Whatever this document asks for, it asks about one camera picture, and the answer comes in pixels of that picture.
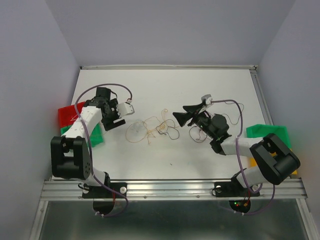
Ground green plastic bin left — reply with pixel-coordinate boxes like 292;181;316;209
60;124;104;148

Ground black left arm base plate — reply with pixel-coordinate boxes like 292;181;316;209
78;182;128;199

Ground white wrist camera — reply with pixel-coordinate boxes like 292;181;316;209
116;102;135;118
201;94;213;106

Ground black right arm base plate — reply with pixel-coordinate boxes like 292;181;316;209
211;176;260;198

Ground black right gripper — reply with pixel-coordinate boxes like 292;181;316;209
173;102;216;139

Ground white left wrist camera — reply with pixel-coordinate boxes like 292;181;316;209
116;102;135;118

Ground red plastic bin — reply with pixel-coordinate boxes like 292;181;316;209
57;105;78;128

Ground green plastic bin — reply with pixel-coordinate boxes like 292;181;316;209
60;124;104;148
246;124;292;149

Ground aluminium table frame rail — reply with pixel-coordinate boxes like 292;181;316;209
29;65;320;240

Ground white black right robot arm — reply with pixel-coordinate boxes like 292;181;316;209
173;101;301;195

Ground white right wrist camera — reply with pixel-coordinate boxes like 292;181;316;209
201;94;213;106

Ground green plastic bin right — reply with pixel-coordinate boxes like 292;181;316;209
246;124;292;149

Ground white thin cable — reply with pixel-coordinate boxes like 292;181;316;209
71;113;147;135

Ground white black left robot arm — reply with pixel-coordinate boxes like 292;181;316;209
50;87;126;197

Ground yellow plastic bin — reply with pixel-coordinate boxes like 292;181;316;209
249;152;298;176

